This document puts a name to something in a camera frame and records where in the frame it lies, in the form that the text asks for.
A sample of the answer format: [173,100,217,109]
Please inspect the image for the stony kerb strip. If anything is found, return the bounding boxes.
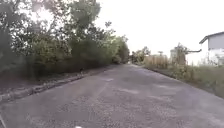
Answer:
[0,64,115,105]

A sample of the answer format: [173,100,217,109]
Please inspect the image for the dry yellow bushes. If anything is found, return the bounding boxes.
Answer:
[143,54,170,70]

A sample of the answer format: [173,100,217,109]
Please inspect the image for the overgrown grass verge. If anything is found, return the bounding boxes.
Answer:
[133,62,224,100]

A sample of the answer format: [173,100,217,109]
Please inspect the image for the group of trees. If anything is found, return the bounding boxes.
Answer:
[130,46,152,65]

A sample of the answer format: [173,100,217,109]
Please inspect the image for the row of leafy trees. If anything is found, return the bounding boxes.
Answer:
[0,0,131,82]

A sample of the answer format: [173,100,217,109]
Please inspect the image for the white building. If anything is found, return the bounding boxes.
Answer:
[198,31,224,67]

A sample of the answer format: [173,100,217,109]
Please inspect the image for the grey asphalt road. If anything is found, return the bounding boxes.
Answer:
[0,63,224,128]

